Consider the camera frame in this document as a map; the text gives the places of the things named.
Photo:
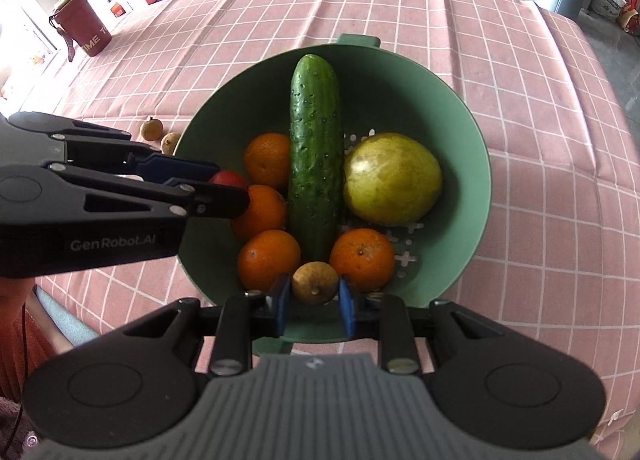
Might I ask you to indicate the yellow green pear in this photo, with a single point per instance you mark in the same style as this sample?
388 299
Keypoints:
391 180

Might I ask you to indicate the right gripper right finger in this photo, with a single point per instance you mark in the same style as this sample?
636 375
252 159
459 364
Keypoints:
387 320

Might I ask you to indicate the pink checked tablecloth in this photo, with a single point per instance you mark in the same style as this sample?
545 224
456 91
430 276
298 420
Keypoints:
408 375

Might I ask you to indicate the red cherry tomato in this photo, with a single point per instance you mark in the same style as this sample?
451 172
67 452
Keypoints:
229 178

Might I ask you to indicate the brown longan fruit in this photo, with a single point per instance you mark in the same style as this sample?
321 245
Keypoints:
169 143
315 283
151 129

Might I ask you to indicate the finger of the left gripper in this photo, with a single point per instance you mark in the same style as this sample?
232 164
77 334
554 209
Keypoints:
204 199
161 168

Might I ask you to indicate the green cucumber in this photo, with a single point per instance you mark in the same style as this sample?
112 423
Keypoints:
315 181

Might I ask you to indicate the orange tangerine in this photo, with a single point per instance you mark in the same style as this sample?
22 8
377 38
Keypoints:
266 211
366 257
266 160
265 258

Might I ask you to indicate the dark red TIME bottle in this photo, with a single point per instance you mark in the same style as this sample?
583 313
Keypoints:
78 24

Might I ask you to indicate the green colander bowl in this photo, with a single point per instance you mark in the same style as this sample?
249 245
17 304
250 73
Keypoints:
380 92

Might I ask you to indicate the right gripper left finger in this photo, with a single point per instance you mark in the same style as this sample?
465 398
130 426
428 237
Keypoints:
243 319

